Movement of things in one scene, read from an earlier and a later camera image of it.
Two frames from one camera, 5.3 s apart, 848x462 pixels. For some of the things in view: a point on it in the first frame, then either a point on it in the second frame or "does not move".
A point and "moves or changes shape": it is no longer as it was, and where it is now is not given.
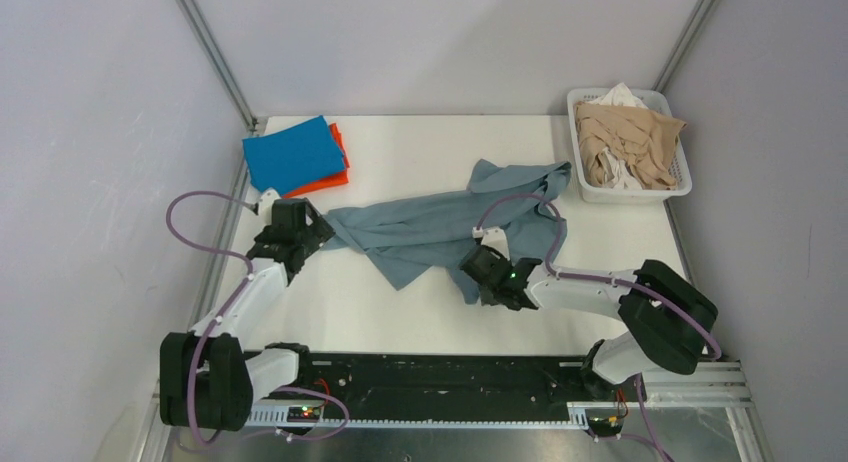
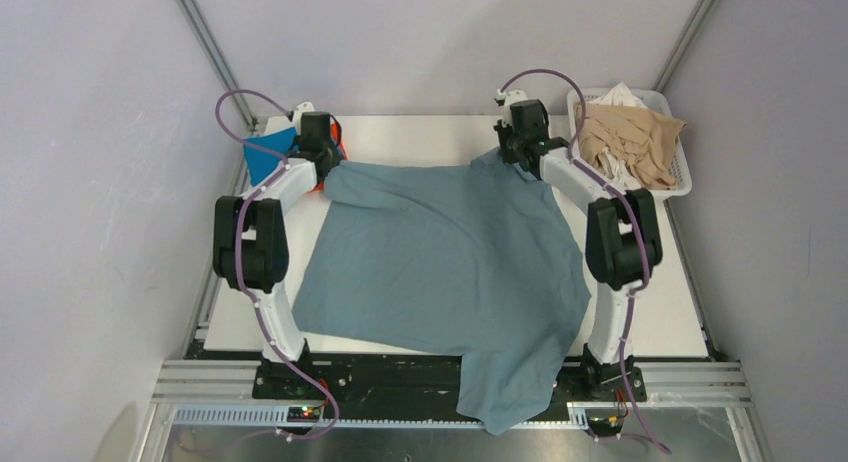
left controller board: x=303 y=414 does not move
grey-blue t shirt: x=414 y=238 moves or changes shape
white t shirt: x=621 y=177 does not move
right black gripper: x=486 y=296 to x=509 y=157
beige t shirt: x=646 y=137 does not move
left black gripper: x=317 y=230 to x=335 y=157
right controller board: x=602 y=427 does not move
